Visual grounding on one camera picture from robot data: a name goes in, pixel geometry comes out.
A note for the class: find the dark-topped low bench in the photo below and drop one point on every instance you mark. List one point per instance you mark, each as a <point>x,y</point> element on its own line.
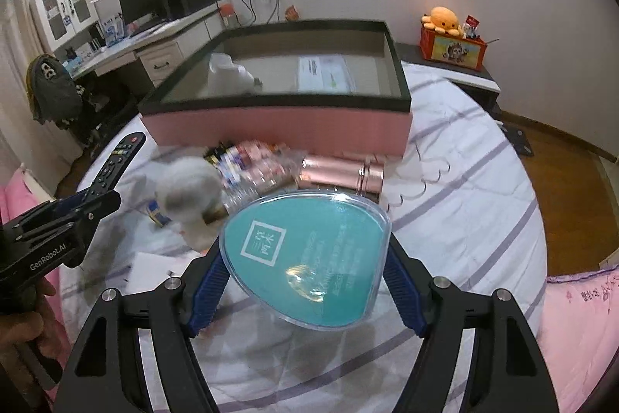
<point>459,76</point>

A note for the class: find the clear plastic bag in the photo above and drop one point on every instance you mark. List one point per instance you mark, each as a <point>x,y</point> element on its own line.
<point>285,180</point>

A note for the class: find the pink embroidered cloth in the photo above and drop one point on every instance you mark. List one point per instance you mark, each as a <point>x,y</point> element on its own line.
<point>580,326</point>

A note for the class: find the rose gold flask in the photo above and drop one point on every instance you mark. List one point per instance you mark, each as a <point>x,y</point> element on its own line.
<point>338,175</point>

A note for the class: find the white striped quilt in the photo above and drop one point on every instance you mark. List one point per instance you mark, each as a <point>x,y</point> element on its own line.
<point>459,200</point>

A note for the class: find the orange snack bag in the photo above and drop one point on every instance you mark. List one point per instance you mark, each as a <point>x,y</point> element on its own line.
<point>292,12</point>

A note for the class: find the small toy figure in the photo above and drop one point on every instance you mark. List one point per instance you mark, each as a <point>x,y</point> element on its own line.
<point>471,27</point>

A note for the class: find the small blue box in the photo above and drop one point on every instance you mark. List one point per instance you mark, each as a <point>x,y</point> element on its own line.
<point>157,213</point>

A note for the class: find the teal plastic case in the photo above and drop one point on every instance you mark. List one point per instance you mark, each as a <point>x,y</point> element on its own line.
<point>300,258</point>

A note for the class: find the pink tray box black rim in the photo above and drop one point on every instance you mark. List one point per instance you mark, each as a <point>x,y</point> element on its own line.
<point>290,127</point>

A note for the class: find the black metal bracket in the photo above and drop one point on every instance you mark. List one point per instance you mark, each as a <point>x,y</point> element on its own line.
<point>517,137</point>

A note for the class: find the orange octopus plush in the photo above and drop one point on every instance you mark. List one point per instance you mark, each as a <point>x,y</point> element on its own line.
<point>441,20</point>

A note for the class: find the red printed storage box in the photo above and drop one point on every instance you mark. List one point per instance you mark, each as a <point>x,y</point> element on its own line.
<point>452,50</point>

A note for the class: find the blue white box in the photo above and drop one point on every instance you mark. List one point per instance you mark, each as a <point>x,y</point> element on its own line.
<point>111,31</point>

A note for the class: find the black gold battery pack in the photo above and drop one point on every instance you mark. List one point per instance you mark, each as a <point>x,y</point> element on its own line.
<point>215,154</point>

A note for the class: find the white paper card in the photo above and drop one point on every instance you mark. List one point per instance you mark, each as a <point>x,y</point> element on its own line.
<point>154,272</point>

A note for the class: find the beige curtain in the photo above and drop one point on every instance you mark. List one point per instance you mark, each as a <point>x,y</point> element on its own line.
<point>14,79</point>

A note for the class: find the white plastic device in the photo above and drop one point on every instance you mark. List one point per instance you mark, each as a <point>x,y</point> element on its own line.
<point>232,76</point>

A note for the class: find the grey white tissue pack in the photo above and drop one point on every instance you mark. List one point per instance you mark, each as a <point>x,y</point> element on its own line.
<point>325,74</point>

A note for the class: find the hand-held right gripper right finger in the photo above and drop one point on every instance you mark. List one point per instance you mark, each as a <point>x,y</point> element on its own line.
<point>401,292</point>

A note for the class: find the black remote control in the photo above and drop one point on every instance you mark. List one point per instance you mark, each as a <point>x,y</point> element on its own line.
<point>121,156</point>

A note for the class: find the white glass-door cabinet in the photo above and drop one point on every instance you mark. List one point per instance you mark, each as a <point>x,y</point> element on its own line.
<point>63,11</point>

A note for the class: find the white desk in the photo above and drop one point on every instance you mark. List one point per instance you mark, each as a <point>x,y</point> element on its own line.
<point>159,55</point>

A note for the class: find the white robot toy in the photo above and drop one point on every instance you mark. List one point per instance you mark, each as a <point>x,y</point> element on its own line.
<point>188,195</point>

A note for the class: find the grey jacket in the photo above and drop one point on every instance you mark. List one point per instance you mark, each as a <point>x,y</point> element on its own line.
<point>51,89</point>

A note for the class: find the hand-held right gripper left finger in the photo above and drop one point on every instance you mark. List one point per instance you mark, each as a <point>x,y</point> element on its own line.
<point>208,289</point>

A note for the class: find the person's left hand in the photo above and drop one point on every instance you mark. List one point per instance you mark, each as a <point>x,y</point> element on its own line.
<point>48,301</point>

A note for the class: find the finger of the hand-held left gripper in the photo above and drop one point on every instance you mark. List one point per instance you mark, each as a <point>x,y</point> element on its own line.
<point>104,206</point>
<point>77,198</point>

